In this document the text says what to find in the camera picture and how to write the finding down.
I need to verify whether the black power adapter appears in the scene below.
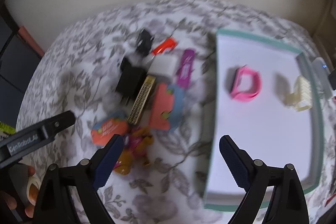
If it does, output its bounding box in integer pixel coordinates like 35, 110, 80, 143
116, 57, 147, 105

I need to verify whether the brown pink toy dog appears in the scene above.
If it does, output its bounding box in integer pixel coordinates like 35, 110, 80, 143
113, 127, 154, 176

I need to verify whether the pink wrist watch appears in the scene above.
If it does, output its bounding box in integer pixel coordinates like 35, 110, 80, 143
230, 65, 262, 102

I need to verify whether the orange blue card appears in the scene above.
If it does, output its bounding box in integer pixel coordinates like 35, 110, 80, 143
149, 83, 185, 132

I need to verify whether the black small clip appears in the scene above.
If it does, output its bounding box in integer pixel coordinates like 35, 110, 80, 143
135, 29, 154, 57

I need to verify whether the white power bank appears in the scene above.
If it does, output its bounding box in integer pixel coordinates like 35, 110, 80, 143
311, 57, 334, 100

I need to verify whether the white tray with teal rim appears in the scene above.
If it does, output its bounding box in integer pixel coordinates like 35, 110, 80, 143
203, 29, 324, 211

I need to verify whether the cream slatted plastic piece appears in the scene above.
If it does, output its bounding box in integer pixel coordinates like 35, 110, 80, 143
284, 76, 313, 111

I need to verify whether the orange blue small tag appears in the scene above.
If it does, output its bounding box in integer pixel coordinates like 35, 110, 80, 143
91, 110, 129, 146

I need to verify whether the white small box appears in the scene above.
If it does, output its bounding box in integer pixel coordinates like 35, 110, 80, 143
148, 55, 179, 78

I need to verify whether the purple hair clip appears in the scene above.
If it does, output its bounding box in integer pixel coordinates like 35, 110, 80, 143
177, 49, 195, 89

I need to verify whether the red glue tube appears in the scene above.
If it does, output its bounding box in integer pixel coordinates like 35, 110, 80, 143
151, 38, 178, 56

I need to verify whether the floral grey white bedspread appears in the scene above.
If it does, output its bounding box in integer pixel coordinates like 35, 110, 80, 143
15, 0, 336, 224

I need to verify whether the left hand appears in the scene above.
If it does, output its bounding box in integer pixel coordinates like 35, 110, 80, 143
1, 163, 42, 221

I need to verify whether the gold patterned bar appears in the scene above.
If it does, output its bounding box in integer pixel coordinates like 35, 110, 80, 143
127, 75, 156, 126

